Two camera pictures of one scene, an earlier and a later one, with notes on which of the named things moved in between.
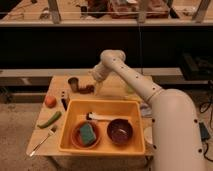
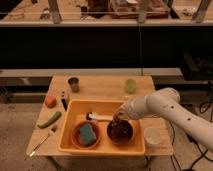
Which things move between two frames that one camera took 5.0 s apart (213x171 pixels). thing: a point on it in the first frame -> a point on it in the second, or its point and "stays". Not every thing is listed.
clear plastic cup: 148,133 stays
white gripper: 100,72 -> 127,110
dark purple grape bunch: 89,89 -> 117,128
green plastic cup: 130,89 stays
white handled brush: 94,116 stays
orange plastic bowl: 76,135 stays
